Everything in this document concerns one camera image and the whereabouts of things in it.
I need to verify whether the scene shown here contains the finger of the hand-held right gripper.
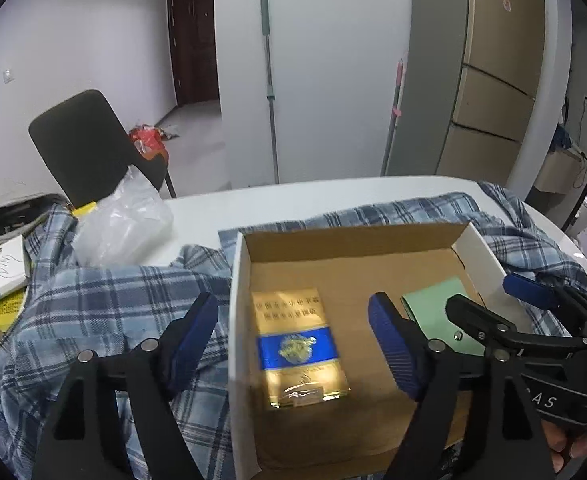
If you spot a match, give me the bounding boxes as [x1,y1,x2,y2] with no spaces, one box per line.
[502,272,587,331]
[445,294,587,376]

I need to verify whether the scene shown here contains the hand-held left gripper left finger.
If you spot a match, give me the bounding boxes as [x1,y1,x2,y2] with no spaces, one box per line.
[31,291,219,480]

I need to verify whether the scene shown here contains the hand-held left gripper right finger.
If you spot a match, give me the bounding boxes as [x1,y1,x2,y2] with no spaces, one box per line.
[367,292,557,480]

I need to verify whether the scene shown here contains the green paper card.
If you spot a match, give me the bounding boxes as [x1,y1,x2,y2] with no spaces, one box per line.
[400,277,484,356]

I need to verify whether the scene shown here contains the gold and blue packet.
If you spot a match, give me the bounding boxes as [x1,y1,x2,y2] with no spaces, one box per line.
[251,287,351,411]

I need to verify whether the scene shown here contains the cardboard box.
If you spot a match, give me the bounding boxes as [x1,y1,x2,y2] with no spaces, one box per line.
[218,220,534,480]

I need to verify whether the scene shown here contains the person's right hand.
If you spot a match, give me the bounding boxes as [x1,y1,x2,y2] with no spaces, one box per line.
[541,417,587,473]

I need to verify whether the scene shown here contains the blue plaid shirt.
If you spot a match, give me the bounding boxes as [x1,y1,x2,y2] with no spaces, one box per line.
[0,180,587,480]

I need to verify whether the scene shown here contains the beige cabinet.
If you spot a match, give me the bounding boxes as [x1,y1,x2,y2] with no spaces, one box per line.
[533,147,587,193]

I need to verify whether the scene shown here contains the clear plastic bag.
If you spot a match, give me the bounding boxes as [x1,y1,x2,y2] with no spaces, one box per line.
[71,162,174,266]

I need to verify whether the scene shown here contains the blue cloth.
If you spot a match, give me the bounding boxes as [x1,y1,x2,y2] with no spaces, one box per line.
[553,125,580,153]

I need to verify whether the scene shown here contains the yellow book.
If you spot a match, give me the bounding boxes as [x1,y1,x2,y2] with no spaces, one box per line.
[0,290,29,335]

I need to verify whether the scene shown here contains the red plastic bag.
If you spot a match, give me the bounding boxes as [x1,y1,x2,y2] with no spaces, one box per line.
[128,125,168,158]

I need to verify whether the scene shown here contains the dark grey bag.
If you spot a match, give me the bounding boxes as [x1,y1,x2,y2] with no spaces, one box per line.
[0,192,69,241]

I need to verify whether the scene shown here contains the black chair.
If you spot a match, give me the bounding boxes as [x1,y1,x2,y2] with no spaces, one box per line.
[28,89,177,208]

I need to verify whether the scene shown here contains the gold refrigerator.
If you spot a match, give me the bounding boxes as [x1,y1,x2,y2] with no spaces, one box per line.
[388,0,547,186]

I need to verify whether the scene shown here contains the dark wooden door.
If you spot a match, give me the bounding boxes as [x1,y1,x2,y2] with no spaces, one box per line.
[166,0,220,108]

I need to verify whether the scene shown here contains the pink broom handle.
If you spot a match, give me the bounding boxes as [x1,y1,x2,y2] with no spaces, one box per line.
[381,59,405,177]

